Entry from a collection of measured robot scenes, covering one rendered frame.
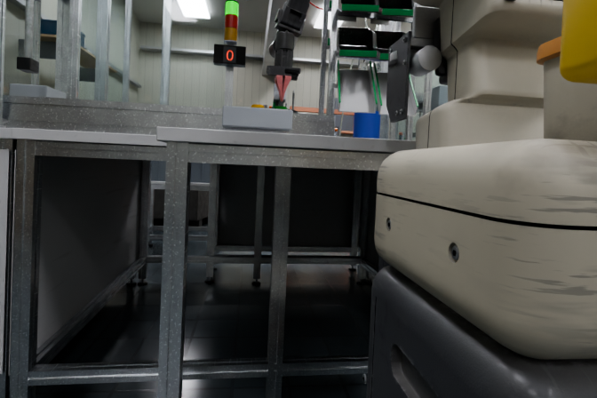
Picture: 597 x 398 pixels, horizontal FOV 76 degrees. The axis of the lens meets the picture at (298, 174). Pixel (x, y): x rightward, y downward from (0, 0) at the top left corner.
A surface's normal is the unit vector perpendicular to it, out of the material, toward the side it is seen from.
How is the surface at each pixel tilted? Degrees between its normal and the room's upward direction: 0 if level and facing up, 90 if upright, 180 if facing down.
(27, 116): 90
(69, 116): 90
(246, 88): 90
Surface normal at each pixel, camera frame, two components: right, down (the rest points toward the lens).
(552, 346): -0.17, 0.47
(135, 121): 0.14, 0.03
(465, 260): -0.99, -0.04
